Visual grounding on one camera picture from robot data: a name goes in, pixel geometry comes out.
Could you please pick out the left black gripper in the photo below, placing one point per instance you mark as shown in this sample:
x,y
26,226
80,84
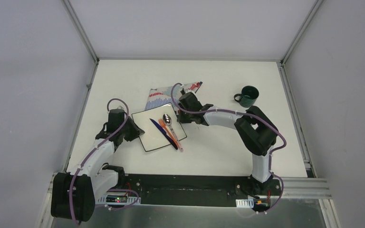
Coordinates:
x,y
133,132

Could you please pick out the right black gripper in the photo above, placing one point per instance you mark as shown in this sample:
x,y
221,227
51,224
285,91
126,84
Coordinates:
x,y
180,120

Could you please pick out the white square plate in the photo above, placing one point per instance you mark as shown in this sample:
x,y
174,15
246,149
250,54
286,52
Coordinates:
x,y
153,139

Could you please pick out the dark blue plastic knife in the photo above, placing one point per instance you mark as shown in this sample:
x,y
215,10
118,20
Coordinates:
x,y
164,133

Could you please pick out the patterned cloth napkin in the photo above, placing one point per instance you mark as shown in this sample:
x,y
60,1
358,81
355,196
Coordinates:
x,y
163,95

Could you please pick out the dark green mug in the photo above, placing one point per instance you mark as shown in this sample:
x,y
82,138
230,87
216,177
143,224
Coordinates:
x,y
247,97

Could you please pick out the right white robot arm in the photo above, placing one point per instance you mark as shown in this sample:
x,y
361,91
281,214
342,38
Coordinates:
x,y
256,131

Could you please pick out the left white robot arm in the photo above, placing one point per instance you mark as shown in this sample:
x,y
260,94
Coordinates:
x,y
76,191

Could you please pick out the orange plastic fork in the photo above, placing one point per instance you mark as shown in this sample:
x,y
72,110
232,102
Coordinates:
x,y
163,125

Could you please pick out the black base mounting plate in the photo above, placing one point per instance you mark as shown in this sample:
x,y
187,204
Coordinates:
x,y
200,191

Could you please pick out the silver spoon pink handle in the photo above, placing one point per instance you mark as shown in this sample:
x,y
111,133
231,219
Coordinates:
x,y
168,122

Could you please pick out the left white cable duct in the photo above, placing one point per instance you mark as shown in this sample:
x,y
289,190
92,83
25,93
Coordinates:
x,y
118,199

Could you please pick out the white cable duct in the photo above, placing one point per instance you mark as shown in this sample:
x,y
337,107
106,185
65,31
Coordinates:
x,y
244,203
118,199

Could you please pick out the right white cable duct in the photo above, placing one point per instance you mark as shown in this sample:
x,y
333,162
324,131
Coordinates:
x,y
244,203

